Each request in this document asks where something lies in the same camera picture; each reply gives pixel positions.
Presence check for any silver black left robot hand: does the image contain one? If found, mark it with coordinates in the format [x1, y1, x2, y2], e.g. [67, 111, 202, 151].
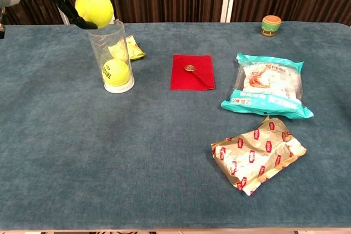
[23, 0, 113, 30]

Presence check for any yellow tennis ball black print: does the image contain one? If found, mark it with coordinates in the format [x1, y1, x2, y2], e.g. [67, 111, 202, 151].
[100, 58, 131, 86]

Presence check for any yellow green snack packet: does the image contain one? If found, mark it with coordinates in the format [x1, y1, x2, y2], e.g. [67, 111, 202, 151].
[108, 35, 146, 64]

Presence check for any clear plastic ball tube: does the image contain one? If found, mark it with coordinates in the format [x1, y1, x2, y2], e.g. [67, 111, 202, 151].
[87, 19, 135, 94]

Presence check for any red envelope gold seal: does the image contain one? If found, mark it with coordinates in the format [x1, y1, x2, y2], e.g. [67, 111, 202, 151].
[170, 54, 217, 92]

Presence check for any teal velvet table cloth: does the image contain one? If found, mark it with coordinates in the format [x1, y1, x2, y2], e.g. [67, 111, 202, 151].
[0, 21, 351, 231]

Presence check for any small green orange cup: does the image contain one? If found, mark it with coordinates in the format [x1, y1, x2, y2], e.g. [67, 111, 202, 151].
[261, 15, 282, 37]

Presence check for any teal clear snack bag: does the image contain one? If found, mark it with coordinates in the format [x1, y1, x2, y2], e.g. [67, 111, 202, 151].
[220, 52, 315, 120]

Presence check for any gold red-logo tea packet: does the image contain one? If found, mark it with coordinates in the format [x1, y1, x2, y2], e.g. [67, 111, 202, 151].
[211, 116, 308, 197]

